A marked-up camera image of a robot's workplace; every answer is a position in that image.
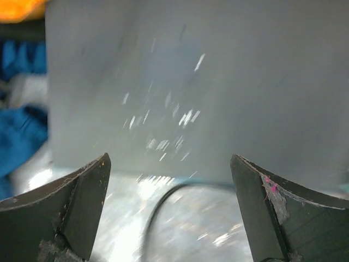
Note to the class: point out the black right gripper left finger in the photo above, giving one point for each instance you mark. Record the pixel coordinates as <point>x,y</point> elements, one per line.
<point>59,220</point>

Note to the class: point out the orange Mickey Mouse pillow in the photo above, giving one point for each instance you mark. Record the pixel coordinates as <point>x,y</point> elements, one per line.
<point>16,11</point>

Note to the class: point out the dark grey network switch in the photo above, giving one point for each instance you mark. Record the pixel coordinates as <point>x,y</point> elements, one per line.
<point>176,88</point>

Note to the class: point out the blue and black jacket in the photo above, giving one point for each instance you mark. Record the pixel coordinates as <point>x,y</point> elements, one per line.
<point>25,129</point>

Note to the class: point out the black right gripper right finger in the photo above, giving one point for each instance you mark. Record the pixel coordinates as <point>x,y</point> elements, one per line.
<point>285,221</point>

